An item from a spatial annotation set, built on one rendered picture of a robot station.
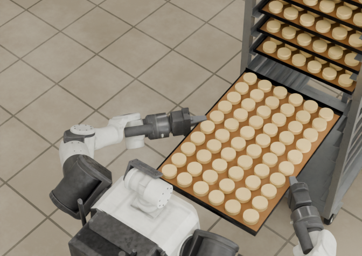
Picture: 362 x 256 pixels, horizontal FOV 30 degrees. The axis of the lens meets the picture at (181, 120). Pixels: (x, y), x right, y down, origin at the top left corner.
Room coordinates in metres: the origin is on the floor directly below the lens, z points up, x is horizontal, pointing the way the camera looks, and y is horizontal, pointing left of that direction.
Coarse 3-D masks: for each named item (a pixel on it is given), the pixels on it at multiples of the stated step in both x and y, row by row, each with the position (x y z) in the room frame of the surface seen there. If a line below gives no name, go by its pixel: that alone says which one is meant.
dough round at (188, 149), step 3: (183, 144) 1.44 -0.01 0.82; (186, 144) 1.44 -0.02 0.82; (189, 144) 1.44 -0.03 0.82; (192, 144) 1.43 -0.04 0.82; (183, 147) 1.42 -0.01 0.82; (186, 147) 1.42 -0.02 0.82; (189, 147) 1.42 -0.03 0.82; (192, 147) 1.42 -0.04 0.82; (195, 147) 1.42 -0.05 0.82; (183, 150) 1.41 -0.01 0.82; (186, 150) 1.41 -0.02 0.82; (189, 150) 1.41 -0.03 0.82; (192, 150) 1.41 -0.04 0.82; (195, 150) 1.42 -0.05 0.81; (183, 153) 1.41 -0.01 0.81; (186, 153) 1.40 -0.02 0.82; (189, 153) 1.40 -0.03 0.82; (192, 153) 1.40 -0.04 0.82
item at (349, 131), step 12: (360, 72) 1.59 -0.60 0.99; (360, 84) 1.58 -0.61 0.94; (360, 96) 1.57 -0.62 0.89; (360, 108) 1.59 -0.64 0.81; (348, 120) 1.59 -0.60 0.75; (348, 132) 1.58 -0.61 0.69; (348, 144) 1.57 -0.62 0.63; (336, 168) 1.59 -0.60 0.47; (336, 180) 1.58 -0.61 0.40; (336, 192) 1.58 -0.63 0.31; (324, 216) 1.58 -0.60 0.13
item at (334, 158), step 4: (360, 120) 1.80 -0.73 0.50; (356, 124) 1.78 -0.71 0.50; (360, 124) 1.76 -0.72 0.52; (356, 128) 1.76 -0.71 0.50; (356, 132) 1.73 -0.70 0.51; (336, 152) 1.64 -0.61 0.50; (332, 156) 1.62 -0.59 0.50; (336, 156) 1.62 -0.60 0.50; (332, 160) 1.60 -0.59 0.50; (336, 160) 1.59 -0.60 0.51
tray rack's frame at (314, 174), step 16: (320, 96) 2.27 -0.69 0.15; (336, 128) 2.06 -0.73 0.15; (320, 160) 1.87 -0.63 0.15; (304, 176) 1.78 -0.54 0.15; (320, 176) 1.78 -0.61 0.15; (352, 176) 1.78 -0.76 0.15; (288, 192) 1.70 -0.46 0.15; (320, 192) 1.70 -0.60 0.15; (320, 208) 1.61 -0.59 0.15; (336, 208) 1.63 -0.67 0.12
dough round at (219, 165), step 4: (216, 160) 1.37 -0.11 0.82; (220, 160) 1.37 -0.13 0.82; (224, 160) 1.37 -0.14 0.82; (212, 164) 1.35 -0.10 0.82; (216, 164) 1.35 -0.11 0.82; (220, 164) 1.35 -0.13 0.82; (224, 164) 1.35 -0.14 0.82; (212, 168) 1.34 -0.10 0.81; (216, 168) 1.33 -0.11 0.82; (220, 168) 1.33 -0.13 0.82; (224, 168) 1.33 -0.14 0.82; (220, 172) 1.32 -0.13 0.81
